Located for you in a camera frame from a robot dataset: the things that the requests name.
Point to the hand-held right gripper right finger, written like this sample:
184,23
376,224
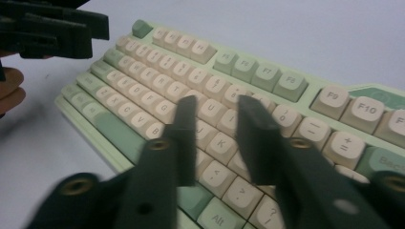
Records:
286,165

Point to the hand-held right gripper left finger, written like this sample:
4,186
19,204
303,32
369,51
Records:
159,178

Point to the green and cream keyboard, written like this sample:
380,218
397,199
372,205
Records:
242,120

